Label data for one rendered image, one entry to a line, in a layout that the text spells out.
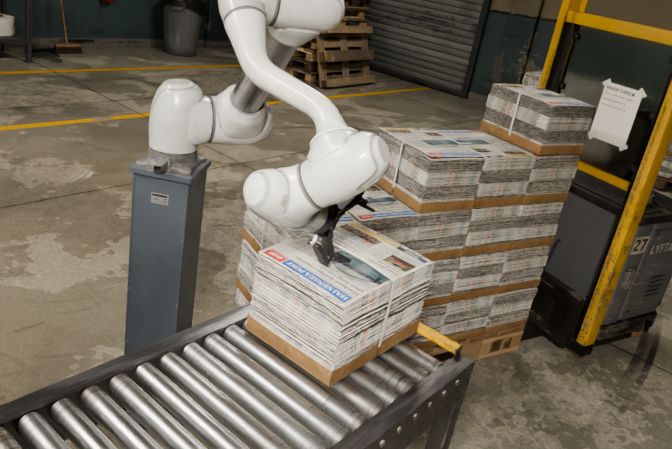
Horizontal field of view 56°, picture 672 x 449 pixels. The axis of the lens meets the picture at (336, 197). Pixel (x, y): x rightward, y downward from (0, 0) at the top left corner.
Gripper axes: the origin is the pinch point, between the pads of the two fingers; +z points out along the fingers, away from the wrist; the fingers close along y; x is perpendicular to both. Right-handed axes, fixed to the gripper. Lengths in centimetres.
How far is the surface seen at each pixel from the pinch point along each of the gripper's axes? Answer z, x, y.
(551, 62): 174, -43, -120
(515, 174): 124, -15, -50
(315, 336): -6.6, 6.4, 25.5
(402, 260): 13.2, 8.2, 1.3
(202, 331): -10.4, -21.4, 39.2
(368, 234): 16.4, -6.0, -0.7
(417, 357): 24.1, 19.0, 22.4
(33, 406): -49, -21, 59
